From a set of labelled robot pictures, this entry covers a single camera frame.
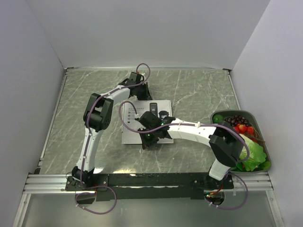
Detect white hair clipper kit box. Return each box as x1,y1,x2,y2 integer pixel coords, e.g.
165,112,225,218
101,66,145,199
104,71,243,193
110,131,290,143
121,100,172,145

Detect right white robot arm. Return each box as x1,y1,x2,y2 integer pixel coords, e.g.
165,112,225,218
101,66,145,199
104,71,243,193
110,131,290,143
135,111,250,188

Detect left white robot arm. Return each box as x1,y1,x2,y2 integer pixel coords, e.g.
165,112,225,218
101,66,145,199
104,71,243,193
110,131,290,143
71,72,150,190

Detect fake green lime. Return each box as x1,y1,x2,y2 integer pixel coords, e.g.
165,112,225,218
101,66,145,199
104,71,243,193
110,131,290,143
212,114,224,124

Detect fake dark grapes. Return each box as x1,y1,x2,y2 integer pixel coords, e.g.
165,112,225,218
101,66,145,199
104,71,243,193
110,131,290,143
224,115,252,127

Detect fake green lettuce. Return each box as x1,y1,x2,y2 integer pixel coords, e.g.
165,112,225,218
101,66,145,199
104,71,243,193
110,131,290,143
233,134,271,172

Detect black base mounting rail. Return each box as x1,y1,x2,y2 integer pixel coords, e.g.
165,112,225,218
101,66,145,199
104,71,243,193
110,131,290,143
65,173,234,201

